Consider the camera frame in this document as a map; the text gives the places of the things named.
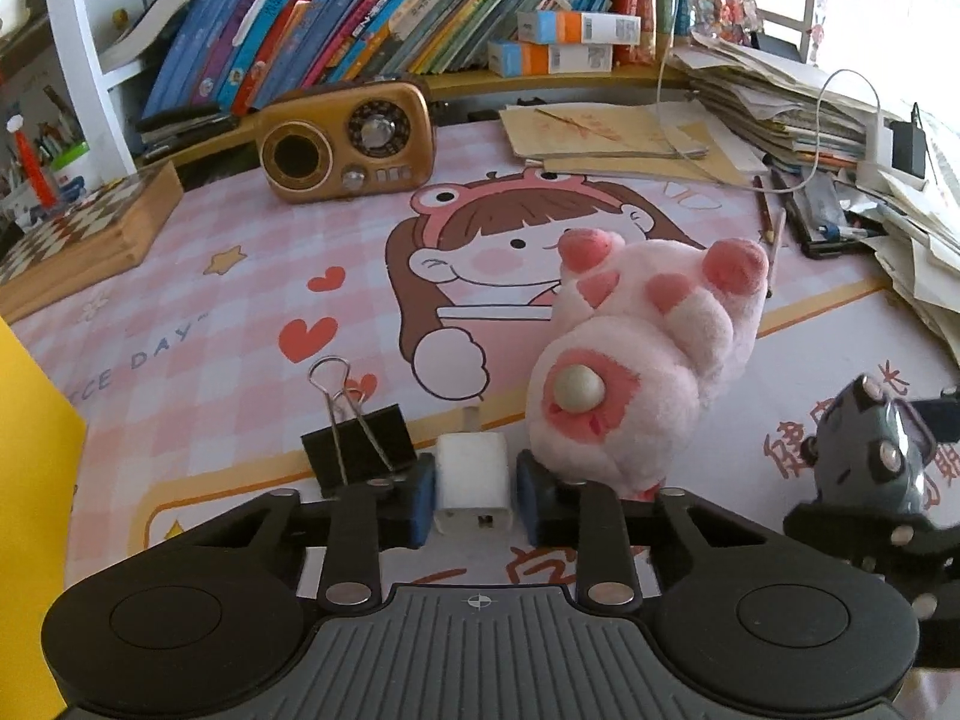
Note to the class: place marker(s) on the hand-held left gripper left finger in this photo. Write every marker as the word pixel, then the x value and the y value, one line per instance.
pixel 424 501

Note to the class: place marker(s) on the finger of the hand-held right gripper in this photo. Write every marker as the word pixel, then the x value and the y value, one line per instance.
pixel 877 544
pixel 946 414

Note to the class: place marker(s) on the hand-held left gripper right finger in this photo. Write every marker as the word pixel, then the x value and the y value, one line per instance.
pixel 528 501

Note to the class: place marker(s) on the white charger plug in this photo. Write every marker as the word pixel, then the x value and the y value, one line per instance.
pixel 472 480

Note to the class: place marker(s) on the grey toy car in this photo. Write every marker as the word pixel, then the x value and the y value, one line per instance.
pixel 862 450

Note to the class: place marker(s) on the pink plush toy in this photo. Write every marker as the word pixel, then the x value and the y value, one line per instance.
pixel 637 360

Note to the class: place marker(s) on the yellow cardboard box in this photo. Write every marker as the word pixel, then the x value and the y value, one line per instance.
pixel 30 480

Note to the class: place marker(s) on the pink checked cloth desktop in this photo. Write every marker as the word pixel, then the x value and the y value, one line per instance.
pixel 225 315

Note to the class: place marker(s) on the black binder clip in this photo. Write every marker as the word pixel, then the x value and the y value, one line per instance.
pixel 360 444

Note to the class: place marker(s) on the white pen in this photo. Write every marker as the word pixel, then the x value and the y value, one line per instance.
pixel 775 255

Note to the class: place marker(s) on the black pencil case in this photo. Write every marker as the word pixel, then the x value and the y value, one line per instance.
pixel 821 214

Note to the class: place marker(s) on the white power adapter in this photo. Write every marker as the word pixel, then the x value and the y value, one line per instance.
pixel 874 157

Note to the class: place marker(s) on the black power adapter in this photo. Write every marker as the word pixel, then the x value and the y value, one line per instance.
pixel 909 146

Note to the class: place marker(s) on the brown pencil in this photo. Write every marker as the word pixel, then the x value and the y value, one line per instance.
pixel 764 210

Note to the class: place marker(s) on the pile of loose papers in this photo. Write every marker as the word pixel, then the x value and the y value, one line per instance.
pixel 825 90

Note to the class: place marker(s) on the wooden retro radio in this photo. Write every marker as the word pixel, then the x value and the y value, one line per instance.
pixel 337 146

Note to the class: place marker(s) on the brown paper envelopes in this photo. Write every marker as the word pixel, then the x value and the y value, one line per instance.
pixel 600 136

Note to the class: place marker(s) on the wooden chess box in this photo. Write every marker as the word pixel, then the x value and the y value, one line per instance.
pixel 90 240

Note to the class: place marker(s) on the black flat case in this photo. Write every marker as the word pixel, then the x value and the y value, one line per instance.
pixel 187 127

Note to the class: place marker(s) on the orange white medicine box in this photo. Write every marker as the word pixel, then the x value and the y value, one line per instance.
pixel 551 58
pixel 577 28

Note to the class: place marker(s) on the clear packet of colourful trinkets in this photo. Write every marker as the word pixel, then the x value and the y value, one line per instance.
pixel 726 6

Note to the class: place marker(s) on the white tub with green lid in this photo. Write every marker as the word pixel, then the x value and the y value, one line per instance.
pixel 70 171

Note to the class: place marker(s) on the long row of leaning books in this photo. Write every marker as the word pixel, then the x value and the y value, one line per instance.
pixel 337 15

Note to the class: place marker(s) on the red white stick toy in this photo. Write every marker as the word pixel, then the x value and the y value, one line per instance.
pixel 30 165

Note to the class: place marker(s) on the white frame bookshelf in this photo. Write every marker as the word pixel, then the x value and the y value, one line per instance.
pixel 75 37

